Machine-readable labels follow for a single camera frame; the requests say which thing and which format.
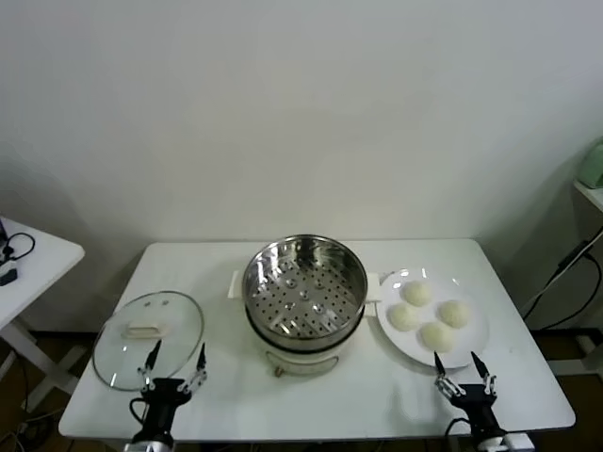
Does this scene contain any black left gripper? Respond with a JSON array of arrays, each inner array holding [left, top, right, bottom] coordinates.
[[136, 338, 209, 443]]

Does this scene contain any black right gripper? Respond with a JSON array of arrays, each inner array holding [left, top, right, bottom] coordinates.
[[432, 350, 504, 443]]

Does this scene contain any white steamed baozi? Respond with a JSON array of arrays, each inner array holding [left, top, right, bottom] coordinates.
[[418, 321, 456, 353], [437, 299, 471, 329], [386, 303, 420, 331], [399, 281, 433, 308]]

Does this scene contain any perforated steel steamer basket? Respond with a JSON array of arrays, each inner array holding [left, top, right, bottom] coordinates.
[[242, 234, 368, 341]]

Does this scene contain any white round plate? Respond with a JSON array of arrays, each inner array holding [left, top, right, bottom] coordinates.
[[375, 266, 491, 369]]

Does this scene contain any white electric cooker pot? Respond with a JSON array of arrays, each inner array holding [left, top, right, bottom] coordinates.
[[227, 269, 383, 379]]

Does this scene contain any white side table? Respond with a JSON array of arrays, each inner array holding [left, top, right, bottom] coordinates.
[[0, 215, 87, 412]]

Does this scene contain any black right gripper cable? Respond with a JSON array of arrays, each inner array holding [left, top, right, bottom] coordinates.
[[444, 415, 473, 443]]

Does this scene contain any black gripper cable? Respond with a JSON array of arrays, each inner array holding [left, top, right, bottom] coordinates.
[[128, 397, 153, 430], [444, 415, 473, 443]]

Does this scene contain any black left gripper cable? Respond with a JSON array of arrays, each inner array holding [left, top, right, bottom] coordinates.
[[128, 397, 153, 430]]

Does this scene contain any glass lid with white handle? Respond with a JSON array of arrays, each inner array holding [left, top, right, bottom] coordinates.
[[91, 290, 206, 393]]

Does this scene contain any black metal frame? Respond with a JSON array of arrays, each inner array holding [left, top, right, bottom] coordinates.
[[575, 328, 603, 379]]

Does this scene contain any black power cable with adapter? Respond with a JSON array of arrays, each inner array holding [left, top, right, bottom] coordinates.
[[520, 238, 603, 331]]

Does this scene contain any black looped cable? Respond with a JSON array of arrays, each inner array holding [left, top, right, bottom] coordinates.
[[0, 233, 37, 263]]

